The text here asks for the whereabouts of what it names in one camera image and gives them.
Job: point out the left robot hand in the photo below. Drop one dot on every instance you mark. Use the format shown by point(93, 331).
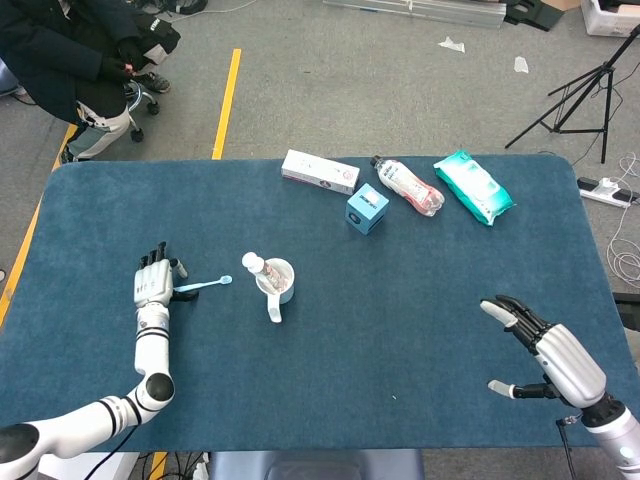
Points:
point(152, 285)

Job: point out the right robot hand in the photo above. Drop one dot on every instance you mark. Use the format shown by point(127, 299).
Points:
point(565, 365)

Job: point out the light blue toothbrush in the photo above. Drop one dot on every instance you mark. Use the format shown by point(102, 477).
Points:
point(205, 284)

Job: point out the white toothpaste tube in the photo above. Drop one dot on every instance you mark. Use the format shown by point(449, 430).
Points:
point(262, 270)

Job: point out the long white pink box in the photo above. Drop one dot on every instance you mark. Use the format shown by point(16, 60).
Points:
point(320, 172)

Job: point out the blue cube speaker box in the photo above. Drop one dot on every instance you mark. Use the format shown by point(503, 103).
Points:
point(367, 210)

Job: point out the white plastic bin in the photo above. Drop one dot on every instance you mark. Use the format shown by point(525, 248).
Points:
point(600, 22)

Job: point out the yellow floor tape strip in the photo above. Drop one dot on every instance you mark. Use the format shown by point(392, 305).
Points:
point(227, 100)
point(20, 260)

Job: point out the chrome stool with casters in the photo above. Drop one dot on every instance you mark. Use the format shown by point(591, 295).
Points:
point(140, 110)

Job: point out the white power strip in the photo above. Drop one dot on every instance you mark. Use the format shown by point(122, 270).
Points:
point(600, 190)

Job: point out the green wet wipes pack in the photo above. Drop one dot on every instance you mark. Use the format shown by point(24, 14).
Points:
point(472, 187)

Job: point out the blue table cloth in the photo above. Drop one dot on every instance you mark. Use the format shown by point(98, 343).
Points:
point(350, 350)

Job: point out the pink white plastic package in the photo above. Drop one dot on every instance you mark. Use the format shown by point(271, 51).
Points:
point(410, 185)

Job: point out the person in black coat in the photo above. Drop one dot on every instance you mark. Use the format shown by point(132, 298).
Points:
point(45, 60)

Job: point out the black tripod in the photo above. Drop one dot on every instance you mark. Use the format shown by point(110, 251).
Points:
point(606, 115)

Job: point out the crumpled white paper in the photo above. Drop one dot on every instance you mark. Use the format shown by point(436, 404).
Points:
point(452, 45)
point(521, 65)

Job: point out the black metal bracket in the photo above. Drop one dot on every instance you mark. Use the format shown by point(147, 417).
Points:
point(530, 15)

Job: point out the aluminium rail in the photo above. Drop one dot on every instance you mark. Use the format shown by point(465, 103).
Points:
point(450, 15)

